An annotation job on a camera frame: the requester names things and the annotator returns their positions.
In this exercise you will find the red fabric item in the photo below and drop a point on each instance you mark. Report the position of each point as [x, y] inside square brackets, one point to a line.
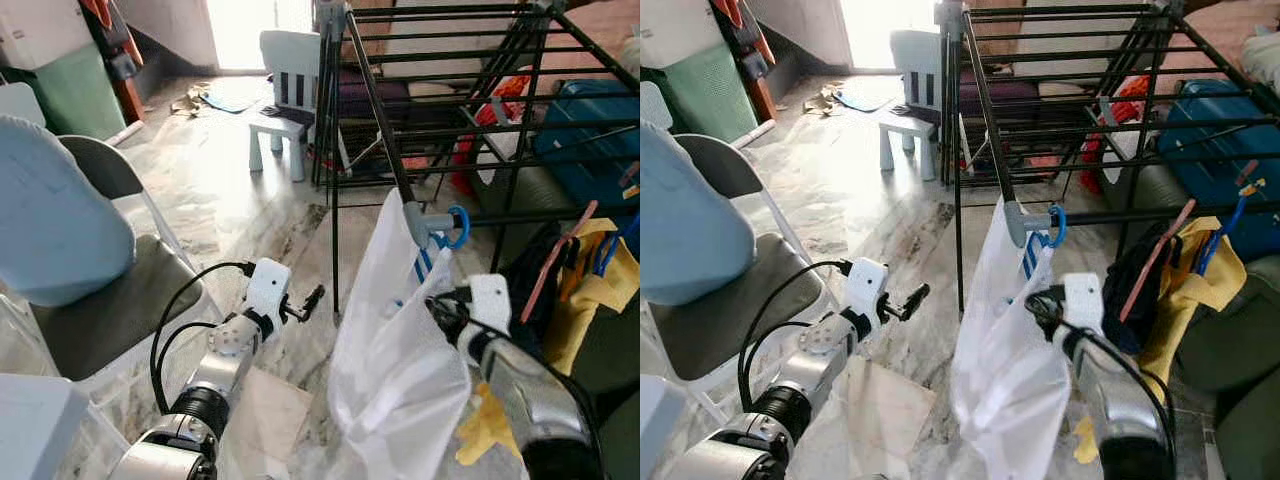
[1115, 110]
[490, 110]

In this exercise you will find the yellow shirt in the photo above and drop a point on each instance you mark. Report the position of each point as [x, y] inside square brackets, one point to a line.
[1215, 280]
[600, 290]

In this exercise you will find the white garment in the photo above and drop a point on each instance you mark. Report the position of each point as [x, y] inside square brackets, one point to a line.
[400, 380]
[1005, 380]

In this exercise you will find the beige cushion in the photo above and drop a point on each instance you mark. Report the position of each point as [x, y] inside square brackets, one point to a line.
[1262, 60]

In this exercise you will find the dark navy garment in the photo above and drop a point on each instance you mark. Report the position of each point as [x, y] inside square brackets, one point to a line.
[1135, 290]
[530, 285]

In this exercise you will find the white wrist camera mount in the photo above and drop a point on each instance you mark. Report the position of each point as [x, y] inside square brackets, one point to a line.
[1083, 300]
[268, 285]
[868, 285]
[490, 300]

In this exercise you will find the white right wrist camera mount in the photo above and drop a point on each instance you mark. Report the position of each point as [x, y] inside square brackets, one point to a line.
[490, 300]
[1083, 300]

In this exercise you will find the copper coloured hanger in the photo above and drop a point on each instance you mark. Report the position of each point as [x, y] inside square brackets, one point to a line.
[559, 261]
[1157, 260]

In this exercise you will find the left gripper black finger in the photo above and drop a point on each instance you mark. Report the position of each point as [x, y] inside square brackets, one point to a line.
[315, 294]
[306, 312]
[920, 292]
[905, 311]

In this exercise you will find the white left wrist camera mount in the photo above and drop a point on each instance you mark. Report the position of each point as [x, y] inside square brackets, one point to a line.
[268, 285]
[868, 285]

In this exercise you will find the red black vacuum cleaner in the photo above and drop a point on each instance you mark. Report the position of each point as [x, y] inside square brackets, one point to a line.
[115, 55]
[745, 55]

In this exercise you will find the light blue folding table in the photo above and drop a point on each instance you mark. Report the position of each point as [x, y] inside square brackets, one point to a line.
[658, 430]
[35, 430]

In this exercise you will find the white kids chair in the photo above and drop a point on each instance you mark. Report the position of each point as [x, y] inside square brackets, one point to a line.
[910, 125]
[280, 125]

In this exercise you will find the white folding chair grey seat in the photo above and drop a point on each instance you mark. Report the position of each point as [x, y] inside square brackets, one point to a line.
[110, 310]
[730, 330]

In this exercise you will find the black metal drying rack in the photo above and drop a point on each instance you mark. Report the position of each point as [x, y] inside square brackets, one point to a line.
[1018, 222]
[415, 222]

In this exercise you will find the blue plastic hanger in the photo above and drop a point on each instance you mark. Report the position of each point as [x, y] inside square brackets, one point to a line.
[1215, 240]
[467, 228]
[1063, 228]
[605, 250]

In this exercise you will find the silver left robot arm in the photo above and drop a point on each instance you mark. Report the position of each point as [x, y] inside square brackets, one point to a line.
[225, 350]
[830, 350]

